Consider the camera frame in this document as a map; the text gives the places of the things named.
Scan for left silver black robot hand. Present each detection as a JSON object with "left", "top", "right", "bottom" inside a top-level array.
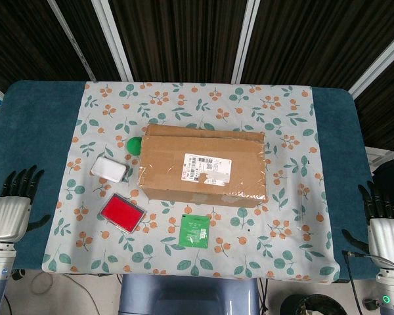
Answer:
[{"left": 0, "top": 165, "right": 52, "bottom": 244}]

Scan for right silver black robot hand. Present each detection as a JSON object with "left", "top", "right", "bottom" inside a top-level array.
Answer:
[{"left": 341, "top": 180, "right": 394, "bottom": 267}]

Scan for brown cardboard box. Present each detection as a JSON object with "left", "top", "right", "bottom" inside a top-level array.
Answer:
[{"left": 136, "top": 123, "right": 269, "bottom": 209}]

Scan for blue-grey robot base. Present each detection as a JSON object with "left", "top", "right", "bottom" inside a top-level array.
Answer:
[{"left": 118, "top": 274, "right": 262, "bottom": 315}]

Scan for metal chair base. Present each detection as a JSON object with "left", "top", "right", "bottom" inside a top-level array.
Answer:
[{"left": 362, "top": 297, "right": 382, "bottom": 311}]

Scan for white metal rack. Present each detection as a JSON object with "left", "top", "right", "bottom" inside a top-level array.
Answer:
[{"left": 364, "top": 146, "right": 394, "bottom": 165}]

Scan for teal table cover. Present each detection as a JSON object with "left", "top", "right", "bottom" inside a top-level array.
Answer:
[{"left": 0, "top": 80, "right": 393, "bottom": 280}]

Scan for black round bin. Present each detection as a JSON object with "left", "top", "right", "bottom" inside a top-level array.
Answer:
[{"left": 280, "top": 293, "right": 345, "bottom": 315}]

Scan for white plastic case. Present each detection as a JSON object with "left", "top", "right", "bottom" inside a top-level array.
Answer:
[{"left": 90, "top": 156, "right": 128, "bottom": 184}]

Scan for red ink pad case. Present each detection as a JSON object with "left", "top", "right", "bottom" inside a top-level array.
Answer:
[{"left": 98, "top": 192, "right": 148, "bottom": 234}]

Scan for green ball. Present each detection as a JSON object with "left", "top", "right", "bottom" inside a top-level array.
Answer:
[{"left": 126, "top": 136, "right": 142, "bottom": 157}]

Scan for floral print tablecloth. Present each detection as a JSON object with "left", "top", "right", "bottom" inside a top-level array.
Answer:
[{"left": 41, "top": 81, "right": 341, "bottom": 284}]

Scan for green foil sachet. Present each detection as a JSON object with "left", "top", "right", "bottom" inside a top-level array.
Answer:
[{"left": 178, "top": 213, "right": 211, "bottom": 247}]

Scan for black right hand cable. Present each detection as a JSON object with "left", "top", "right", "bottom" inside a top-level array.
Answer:
[{"left": 342, "top": 249, "right": 382, "bottom": 315}]

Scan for wide white frame post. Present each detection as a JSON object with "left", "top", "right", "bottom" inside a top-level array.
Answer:
[
  {"left": 231, "top": 0, "right": 261, "bottom": 83},
  {"left": 91, "top": 0, "right": 135, "bottom": 82},
  {"left": 347, "top": 32, "right": 394, "bottom": 99}
]

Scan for thin white frame bar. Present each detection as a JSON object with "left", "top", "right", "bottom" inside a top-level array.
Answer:
[{"left": 47, "top": 0, "right": 98, "bottom": 82}]

